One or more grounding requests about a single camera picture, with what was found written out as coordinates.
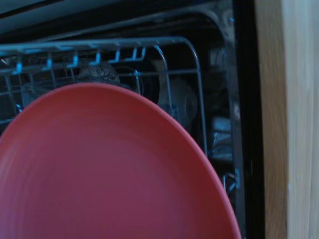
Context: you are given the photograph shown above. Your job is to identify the red plastic plate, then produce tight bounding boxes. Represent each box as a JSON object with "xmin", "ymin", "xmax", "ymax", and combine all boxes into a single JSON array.
[{"xmin": 0, "ymin": 82, "xmax": 242, "ymax": 239}]

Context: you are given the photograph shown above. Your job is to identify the built-in dishwasher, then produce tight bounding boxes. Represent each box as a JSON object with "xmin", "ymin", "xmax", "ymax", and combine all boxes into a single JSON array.
[{"xmin": 0, "ymin": 0, "xmax": 265, "ymax": 239}]

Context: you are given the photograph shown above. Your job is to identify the grey wire dishwasher rack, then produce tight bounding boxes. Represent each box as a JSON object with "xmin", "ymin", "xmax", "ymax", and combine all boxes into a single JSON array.
[{"xmin": 0, "ymin": 36, "xmax": 241, "ymax": 197}]

